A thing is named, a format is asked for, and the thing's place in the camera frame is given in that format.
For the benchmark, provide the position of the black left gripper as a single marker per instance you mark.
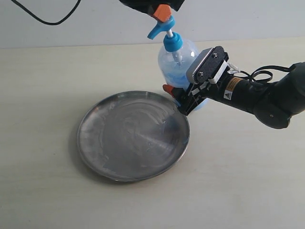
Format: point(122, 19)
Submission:
point(161, 9)

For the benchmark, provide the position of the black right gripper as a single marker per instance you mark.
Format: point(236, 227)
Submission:
point(195, 94)

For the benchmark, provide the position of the blue pump dispenser bottle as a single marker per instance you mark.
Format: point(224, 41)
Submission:
point(175, 56)

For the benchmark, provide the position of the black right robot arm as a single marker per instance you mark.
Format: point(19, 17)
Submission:
point(273, 94)

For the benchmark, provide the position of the round stainless steel plate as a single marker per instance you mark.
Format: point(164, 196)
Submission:
point(132, 136)

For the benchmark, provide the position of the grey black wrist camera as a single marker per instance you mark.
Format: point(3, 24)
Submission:
point(209, 66)

